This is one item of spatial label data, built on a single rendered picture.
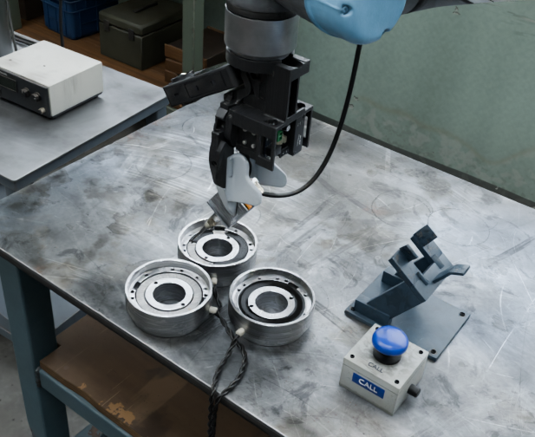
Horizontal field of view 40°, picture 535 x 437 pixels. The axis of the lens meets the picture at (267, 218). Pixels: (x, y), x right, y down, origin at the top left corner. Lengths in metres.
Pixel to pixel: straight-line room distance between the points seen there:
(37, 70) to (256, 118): 0.88
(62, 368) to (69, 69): 0.65
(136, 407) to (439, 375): 0.47
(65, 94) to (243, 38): 0.87
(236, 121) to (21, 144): 0.78
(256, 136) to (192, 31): 1.61
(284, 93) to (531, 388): 0.45
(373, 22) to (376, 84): 2.02
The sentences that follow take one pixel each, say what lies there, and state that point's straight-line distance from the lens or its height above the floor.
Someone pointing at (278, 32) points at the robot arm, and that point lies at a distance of 0.74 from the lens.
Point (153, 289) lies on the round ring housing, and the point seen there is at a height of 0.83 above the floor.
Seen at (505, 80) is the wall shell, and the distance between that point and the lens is 2.45.
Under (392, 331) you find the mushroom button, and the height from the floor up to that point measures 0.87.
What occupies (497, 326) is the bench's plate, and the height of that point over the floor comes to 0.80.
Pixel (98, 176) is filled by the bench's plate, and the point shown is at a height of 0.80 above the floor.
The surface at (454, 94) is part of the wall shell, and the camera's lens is 2.53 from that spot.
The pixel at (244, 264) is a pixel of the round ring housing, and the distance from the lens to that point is 0.94.
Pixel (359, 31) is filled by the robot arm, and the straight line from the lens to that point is 0.63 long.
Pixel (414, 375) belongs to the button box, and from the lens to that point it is 0.85.
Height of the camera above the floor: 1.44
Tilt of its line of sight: 36 degrees down
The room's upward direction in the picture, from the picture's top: 5 degrees clockwise
